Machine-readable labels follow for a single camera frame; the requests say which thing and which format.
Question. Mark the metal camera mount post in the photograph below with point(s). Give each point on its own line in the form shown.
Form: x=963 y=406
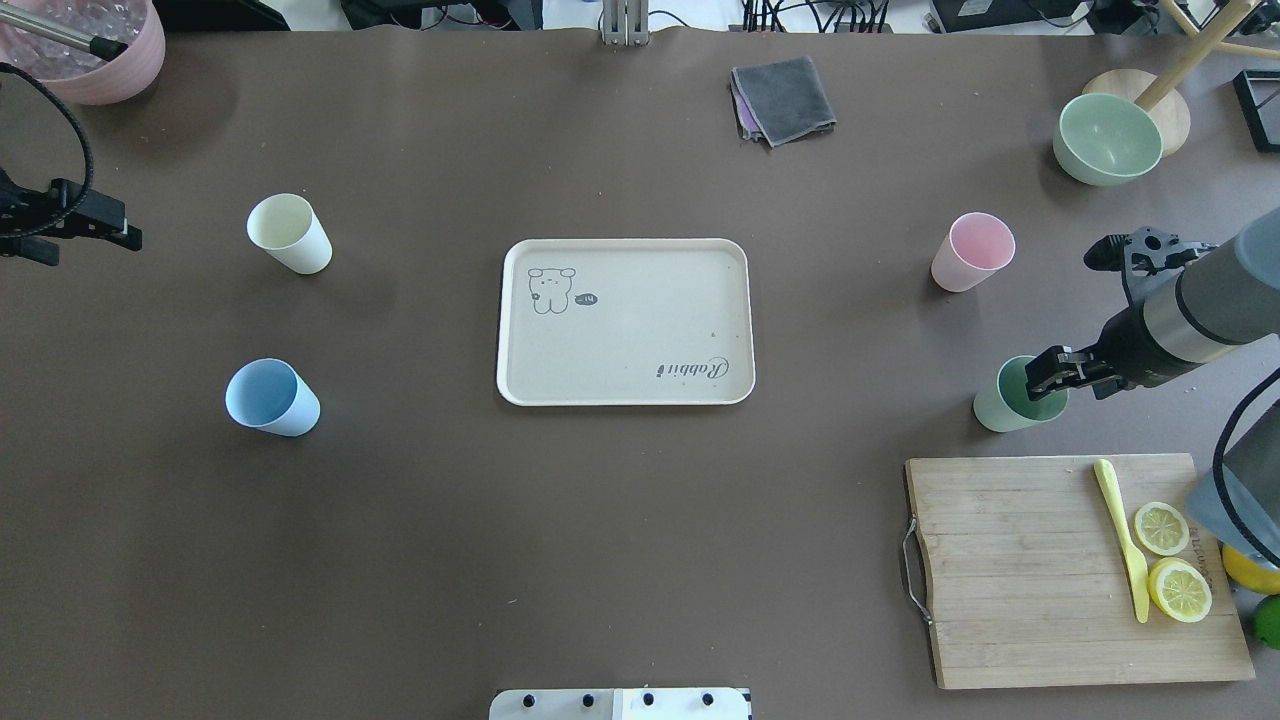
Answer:
x=625 y=23

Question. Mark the upper lemon slice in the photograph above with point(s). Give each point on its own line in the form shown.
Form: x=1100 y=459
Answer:
x=1161 y=529

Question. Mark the grey folded cloth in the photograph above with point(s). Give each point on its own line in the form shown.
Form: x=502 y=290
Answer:
x=787 y=99

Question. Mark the green lime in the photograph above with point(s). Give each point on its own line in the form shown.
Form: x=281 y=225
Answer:
x=1266 y=622

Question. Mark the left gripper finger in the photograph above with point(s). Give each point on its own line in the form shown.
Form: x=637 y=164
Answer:
x=106 y=219

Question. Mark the pink bowl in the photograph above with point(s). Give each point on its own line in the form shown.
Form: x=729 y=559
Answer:
x=80 y=77

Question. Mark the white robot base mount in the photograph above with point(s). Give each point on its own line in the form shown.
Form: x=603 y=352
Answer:
x=623 y=703

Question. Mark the cream rabbit print tray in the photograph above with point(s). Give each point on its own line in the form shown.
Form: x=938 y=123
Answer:
x=625 y=322

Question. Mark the blue plastic cup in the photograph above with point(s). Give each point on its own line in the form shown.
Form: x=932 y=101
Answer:
x=269 y=395

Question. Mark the green plastic cup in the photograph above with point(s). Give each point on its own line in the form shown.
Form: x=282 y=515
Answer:
x=1004 y=404

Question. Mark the lower lemon slice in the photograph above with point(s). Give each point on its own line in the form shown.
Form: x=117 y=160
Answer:
x=1179 y=590

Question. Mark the bamboo cutting board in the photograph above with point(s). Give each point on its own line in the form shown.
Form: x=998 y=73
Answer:
x=1024 y=585

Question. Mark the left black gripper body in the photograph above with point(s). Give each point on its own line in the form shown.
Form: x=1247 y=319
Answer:
x=85 y=212

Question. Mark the cream plastic cup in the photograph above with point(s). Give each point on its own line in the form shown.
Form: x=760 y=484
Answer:
x=286 y=227

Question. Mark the yellow plastic knife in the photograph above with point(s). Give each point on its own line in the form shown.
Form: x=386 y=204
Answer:
x=1135 y=563

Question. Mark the pink plastic cup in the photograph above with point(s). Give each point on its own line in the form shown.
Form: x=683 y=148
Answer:
x=976 y=246

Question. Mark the lemon slice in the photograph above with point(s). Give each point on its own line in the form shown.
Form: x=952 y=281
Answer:
x=1161 y=529
x=1179 y=590

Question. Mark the purple folded cloth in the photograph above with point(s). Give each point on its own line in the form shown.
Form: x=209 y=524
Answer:
x=748 y=127

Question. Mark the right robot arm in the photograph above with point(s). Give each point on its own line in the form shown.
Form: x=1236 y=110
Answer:
x=1190 y=303

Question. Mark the whole lemon near lime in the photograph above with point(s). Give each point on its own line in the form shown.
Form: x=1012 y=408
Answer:
x=1249 y=574

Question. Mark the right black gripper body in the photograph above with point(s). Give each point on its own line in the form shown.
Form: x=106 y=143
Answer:
x=1122 y=347

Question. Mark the black frame object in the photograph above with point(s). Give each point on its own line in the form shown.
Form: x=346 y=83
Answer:
x=1256 y=91

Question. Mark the green bowl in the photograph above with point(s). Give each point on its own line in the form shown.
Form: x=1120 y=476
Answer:
x=1105 y=140

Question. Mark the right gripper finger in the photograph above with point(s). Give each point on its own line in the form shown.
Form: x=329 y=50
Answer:
x=1043 y=387
x=1064 y=360

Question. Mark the wooden stand with round base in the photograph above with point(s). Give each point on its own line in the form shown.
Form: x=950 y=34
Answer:
x=1158 y=95

